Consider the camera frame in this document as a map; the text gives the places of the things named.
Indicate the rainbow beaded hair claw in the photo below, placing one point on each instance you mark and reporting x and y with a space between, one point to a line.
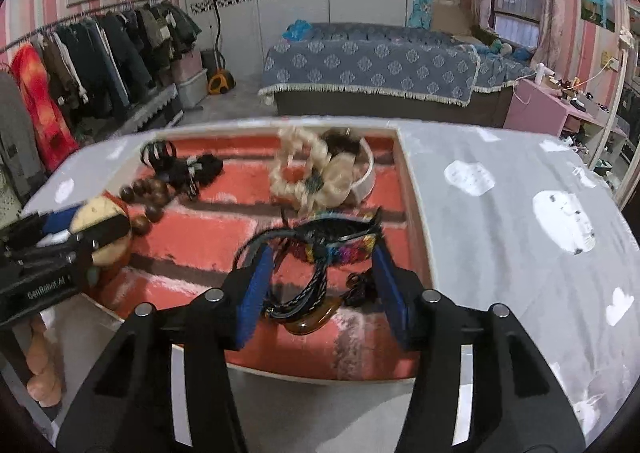
350 250

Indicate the blue cloth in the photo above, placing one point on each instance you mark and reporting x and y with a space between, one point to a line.
297 30

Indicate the bed with blue patterned cover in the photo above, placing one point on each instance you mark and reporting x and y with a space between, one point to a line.
370 63

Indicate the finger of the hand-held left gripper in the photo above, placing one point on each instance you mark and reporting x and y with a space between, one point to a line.
107 233
60 222

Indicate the pineapple plush hair accessory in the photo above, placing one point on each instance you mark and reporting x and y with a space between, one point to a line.
97 212

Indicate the row of hanging clothes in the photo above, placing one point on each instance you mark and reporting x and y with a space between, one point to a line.
100 63

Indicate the pink storage box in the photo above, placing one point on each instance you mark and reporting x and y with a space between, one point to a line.
192 83

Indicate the amber glossy hair clip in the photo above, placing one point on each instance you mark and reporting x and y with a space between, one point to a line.
310 325

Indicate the dark brown hair piece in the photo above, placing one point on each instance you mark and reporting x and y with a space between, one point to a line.
342 143

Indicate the white mirror frame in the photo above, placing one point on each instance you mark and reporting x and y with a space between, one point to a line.
617 98

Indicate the blonde braided hair band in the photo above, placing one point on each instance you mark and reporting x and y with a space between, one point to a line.
340 173

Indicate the grey printed tablecloth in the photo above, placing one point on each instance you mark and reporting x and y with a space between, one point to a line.
500 258

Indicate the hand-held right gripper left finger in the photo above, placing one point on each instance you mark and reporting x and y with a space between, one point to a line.
252 303

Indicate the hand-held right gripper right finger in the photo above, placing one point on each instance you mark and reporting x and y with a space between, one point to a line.
395 303

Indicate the white tray with brick print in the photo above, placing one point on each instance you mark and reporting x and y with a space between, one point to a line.
200 243

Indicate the black garment steamer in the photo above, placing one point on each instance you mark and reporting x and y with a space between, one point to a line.
220 78

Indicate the black scrunchie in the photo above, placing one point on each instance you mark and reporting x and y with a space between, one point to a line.
361 287

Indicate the person's left hand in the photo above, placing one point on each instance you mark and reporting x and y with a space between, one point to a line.
42 363

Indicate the pink desk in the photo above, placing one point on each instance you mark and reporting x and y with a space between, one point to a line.
535 108

